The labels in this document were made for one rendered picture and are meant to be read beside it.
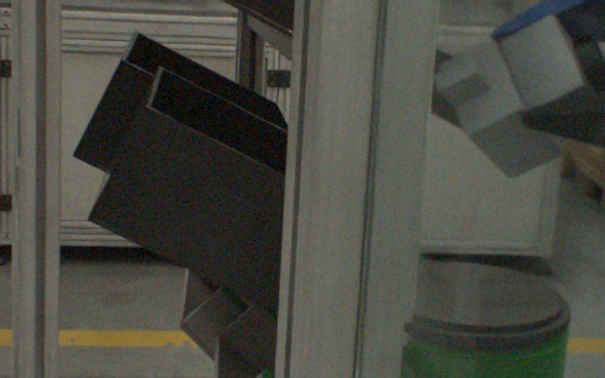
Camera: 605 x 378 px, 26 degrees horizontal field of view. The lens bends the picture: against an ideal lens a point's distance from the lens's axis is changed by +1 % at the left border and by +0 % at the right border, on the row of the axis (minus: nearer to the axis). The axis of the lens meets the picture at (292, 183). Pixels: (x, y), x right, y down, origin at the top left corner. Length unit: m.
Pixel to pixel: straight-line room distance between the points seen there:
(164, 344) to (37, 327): 3.37
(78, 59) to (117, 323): 0.95
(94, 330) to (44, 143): 3.51
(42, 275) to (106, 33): 3.89
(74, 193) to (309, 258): 4.43
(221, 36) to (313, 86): 4.30
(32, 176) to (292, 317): 0.39
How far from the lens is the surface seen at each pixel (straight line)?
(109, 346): 4.07
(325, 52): 0.29
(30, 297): 0.71
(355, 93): 0.29
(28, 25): 0.68
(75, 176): 4.70
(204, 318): 0.93
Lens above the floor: 1.52
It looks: 15 degrees down
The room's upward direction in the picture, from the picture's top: 3 degrees clockwise
